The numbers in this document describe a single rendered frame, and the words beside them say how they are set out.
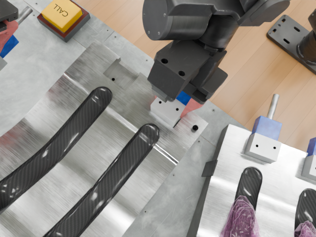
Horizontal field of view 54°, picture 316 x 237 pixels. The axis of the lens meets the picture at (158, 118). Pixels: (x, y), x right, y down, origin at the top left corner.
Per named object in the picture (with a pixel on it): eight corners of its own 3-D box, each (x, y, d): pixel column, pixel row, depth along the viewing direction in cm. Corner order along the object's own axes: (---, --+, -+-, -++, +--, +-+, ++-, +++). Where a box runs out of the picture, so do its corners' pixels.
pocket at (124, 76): (120, 64, 60) (119, 55, 57) (141, 80, 60) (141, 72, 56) (105, 81, 59) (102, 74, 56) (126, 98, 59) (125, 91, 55)
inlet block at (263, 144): (259, 95, 62) (269, 85, 57) (283, 104, 62) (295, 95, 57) (240, 155, 59) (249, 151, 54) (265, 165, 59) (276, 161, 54)
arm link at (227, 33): (192, 55, 40) (217, 9, 35) (173, 27, 42) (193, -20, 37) (232, 53, 43) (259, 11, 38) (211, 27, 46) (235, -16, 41)
